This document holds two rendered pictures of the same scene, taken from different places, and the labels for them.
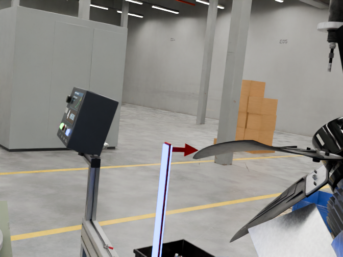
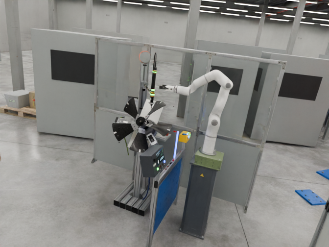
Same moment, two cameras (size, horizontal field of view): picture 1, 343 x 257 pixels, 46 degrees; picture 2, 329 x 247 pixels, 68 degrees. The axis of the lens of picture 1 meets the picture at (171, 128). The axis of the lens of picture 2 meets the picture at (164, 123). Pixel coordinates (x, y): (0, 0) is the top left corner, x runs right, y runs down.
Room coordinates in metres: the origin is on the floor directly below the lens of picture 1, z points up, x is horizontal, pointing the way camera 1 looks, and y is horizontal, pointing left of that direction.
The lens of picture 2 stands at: (2.69, 1.59, 2.14)
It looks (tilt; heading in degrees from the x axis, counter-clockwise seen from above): 19 degrees down; 222
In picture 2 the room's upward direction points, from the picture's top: 7 degrees clockwise
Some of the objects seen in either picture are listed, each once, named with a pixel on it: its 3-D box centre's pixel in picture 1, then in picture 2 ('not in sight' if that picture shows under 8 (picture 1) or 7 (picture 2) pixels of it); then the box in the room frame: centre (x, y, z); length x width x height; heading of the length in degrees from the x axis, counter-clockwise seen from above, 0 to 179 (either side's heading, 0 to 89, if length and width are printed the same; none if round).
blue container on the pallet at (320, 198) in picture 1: (324, 210); not in sight; (3.77, -1.55, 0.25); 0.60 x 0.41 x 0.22; 137
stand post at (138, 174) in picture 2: not in sight; (138, 172); (0.81, -0.48, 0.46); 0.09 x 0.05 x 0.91; 113
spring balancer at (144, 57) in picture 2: not in sight; (145, 57); (0.47, -0.93, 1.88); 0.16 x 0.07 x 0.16; 148
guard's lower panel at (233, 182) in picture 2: not in sight; (165, 154); (0.19, -0.59, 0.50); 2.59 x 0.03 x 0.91; 113
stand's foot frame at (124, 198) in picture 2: not in sight; (139, 195); (0.72, -0.52, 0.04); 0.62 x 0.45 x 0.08; 23
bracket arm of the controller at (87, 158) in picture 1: (88, 155); not in sight; (1.29, 0.26, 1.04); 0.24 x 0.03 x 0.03; 23
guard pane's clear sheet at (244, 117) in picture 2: not in sight; (174, 88); (0.19, -0.59, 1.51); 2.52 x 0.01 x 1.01; 113
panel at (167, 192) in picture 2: not in sight; (168, 192); (0.80, 0.05, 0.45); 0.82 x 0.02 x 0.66; 23
